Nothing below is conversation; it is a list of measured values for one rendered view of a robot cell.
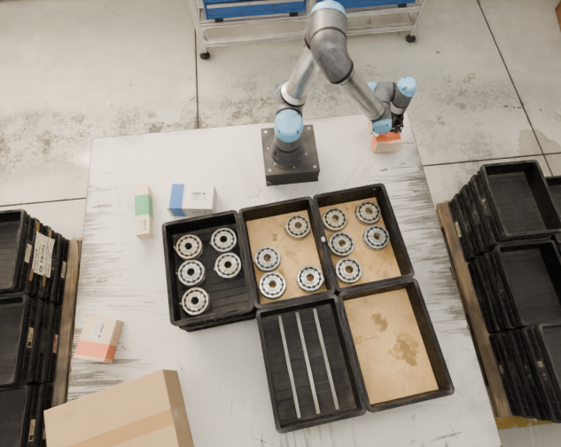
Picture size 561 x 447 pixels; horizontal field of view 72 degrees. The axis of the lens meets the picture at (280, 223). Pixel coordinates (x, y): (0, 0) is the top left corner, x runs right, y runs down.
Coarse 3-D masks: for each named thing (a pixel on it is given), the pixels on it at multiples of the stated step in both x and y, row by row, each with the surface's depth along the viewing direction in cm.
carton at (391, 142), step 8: (368, 128) 189; (384, 136) 180; (392, 136) 180; (400, 136) 179; (376, 144) 179; (384, 144) 178; (392, 144) 179; (400, 144) 179; (376, 152) 184; (384, 152) 184
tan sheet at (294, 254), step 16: (256, 224) 159; (272, 224) 159; (256, 240) 156; (272, 240) 156; (288, 240) 156; (304, 240) 156; (288, 256) 154; (304, 256) 154; (256, 272) 151; (288, 272) 151; (288, 288) 149; (320, 288) 149
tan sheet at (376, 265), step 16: (320, 208) 162; (352, 208) 161; (352, 224) 159; (384, 224) 159; (352, 256) 153; (368, 256) 153; (384, 256) 153; (368, 272) 151; (384, 272) 151; (400, 272) 151
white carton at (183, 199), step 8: (176, 184) 171; (184, 184) 171; (192, 184) 171; (200, 184) 171; (208, 184) 171; (168, 192) 169; (176, 192) 169; (184, 192) 169; (192, 192) 169; (200, 192) 169; (208, 192) 169; (216, 192) 177; (168, 200) 168; (176, 200) 168; (184, 200) 168; (192, 200) 168; (200, 200) 168; (208, 200) 168; (168, 208) 167; (176, 208) 167; (184, 208) 167; (192, 208) 166; (200, 208) 166; (208, 208) 166
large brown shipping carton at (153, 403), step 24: (120, 384) 129; (144, 384) 129; (168, 384) 133; (72, 408) 127; (96, 408) 127; (120, 408) 127; (144, 408) 127; (168, 408) 127; (48, 432) 124; (72, 432) 124; (96, 432) 124; (120, 432) 124; (144, 432) 124; (168, 432) 124
